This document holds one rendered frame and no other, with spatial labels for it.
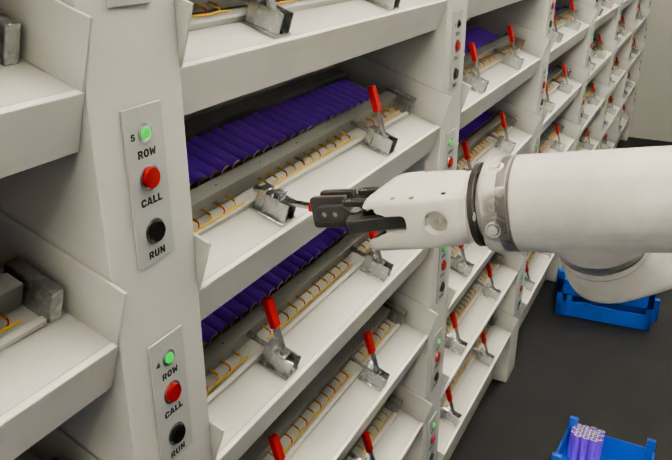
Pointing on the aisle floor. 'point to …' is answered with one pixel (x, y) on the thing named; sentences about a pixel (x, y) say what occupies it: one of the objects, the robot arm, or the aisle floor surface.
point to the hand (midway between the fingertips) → (336, 208)
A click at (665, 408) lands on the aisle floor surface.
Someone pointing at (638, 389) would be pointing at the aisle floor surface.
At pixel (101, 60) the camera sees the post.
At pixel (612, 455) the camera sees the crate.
